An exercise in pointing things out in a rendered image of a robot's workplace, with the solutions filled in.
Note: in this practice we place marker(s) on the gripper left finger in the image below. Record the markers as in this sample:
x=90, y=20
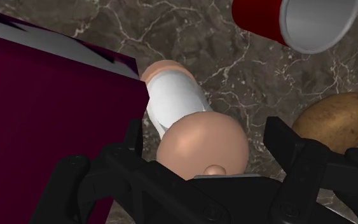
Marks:
x=126, y=173

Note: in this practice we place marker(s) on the bald figure in white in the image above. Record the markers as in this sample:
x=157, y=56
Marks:
x=194, y=136

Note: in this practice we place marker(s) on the red can with grey rim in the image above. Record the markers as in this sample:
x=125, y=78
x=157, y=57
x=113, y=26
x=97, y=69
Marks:
x=302, y=21

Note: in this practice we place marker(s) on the dark maroon box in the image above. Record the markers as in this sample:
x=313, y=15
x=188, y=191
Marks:
x=51, y=124

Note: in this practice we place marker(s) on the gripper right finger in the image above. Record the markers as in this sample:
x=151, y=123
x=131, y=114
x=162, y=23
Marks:
x=302, y=161

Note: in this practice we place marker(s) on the brown potato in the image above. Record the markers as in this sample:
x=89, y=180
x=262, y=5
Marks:
x=336, y=121

